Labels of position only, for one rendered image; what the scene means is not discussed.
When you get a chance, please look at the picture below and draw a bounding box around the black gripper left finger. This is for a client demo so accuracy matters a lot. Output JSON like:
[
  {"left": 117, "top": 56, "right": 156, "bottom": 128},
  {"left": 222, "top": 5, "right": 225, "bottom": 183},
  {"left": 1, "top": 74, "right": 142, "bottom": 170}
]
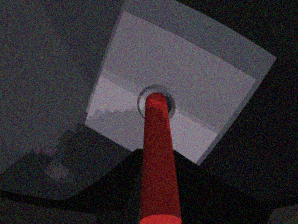
[{"left": 0, "top": 149, "right": 144, "bottom": 224}]

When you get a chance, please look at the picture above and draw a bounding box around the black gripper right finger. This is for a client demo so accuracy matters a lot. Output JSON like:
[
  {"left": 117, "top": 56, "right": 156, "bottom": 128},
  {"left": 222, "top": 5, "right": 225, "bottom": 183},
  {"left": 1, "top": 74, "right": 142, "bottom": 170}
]
[{"left": 174, "top": 149, "right": 298, "bottom": 224}]

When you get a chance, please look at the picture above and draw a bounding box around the red peg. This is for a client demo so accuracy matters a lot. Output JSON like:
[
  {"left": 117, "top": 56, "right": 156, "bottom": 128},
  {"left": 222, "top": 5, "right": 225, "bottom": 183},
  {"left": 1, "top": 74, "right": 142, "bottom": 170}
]
[{"left": 140, "top": 92, "right": 181, "bottom": 224}]

